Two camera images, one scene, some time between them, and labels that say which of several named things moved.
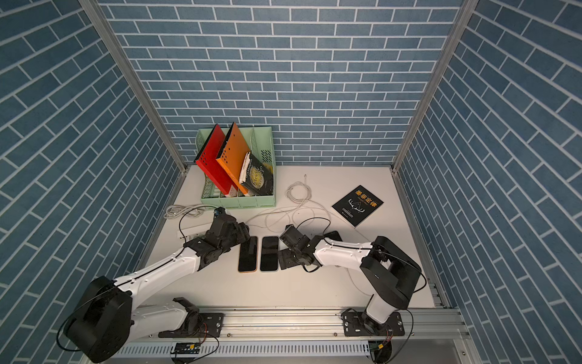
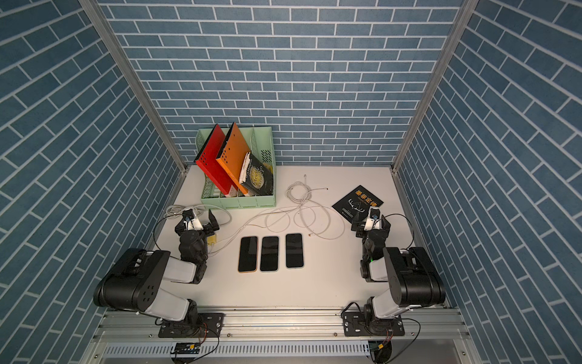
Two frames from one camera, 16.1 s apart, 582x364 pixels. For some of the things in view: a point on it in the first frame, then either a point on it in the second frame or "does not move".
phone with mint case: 269,253 does not move
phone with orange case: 248,262 does not move
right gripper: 284,258 to 362,227
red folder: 206,159 does not move
